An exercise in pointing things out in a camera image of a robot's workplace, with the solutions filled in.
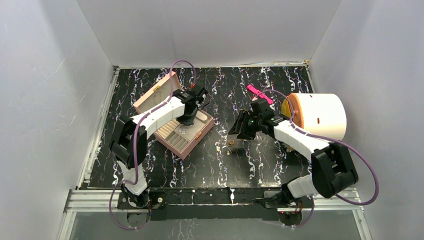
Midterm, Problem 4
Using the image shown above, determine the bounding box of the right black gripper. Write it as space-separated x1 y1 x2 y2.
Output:
228 109 262 141

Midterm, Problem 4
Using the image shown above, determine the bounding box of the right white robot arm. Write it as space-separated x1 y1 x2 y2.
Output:
228 98 359 207

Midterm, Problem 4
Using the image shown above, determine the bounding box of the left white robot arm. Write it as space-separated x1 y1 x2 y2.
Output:
109 84 209 208

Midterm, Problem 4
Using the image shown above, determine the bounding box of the pink jewelry box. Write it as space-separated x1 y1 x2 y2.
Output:
133 71 214 160

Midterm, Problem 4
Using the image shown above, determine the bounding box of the pink plastic clip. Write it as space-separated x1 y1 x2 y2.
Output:
246 84 274 105

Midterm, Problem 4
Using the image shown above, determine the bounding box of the white cylinder with orange lid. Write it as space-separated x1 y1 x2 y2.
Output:
281 93 347 141

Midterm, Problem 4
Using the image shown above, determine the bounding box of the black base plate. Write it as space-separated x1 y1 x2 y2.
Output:
149 187 284 221

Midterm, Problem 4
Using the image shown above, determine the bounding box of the aluminium frame rail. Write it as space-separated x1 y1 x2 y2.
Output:
58 187 372 240

